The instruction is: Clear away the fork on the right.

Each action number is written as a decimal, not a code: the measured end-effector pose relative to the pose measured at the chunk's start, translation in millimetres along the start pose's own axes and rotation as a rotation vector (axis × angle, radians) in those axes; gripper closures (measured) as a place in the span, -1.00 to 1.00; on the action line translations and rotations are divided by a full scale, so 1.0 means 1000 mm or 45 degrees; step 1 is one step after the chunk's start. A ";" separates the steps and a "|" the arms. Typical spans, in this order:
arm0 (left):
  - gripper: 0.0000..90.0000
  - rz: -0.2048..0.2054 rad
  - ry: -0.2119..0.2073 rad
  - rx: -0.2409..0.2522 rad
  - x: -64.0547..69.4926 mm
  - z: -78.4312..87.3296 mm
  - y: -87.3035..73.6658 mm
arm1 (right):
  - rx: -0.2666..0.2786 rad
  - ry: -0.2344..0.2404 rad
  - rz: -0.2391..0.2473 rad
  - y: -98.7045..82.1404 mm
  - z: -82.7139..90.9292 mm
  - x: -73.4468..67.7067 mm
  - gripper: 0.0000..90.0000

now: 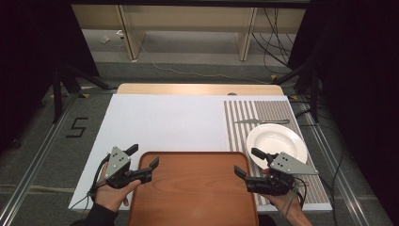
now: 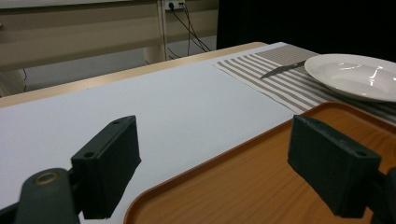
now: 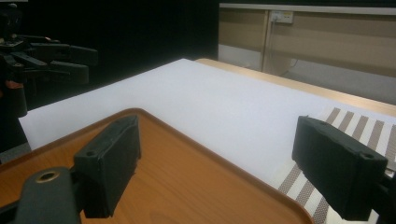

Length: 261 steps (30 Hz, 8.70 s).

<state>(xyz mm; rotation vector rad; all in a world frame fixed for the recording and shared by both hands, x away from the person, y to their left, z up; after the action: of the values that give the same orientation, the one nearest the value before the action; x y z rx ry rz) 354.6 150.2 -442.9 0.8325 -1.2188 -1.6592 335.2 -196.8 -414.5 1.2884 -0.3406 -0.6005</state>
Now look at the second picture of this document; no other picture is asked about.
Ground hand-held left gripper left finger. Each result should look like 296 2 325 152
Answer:
70 115 142 220

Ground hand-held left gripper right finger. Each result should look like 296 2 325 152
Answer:
287 114 383 219

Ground white table cover sheet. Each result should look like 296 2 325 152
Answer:
0 41 297 224

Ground brown wooden tray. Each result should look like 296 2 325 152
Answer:
123 101 396 224

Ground striped placemat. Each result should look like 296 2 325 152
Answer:
212 43 396 125

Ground white plate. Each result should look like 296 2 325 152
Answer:
304 53 396 104

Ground metal knife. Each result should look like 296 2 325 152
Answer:
260 59 307 80

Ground black cable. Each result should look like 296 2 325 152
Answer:
181 2 213 57
168 3 209 53

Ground white wall socket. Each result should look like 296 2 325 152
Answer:
164 0 186 11

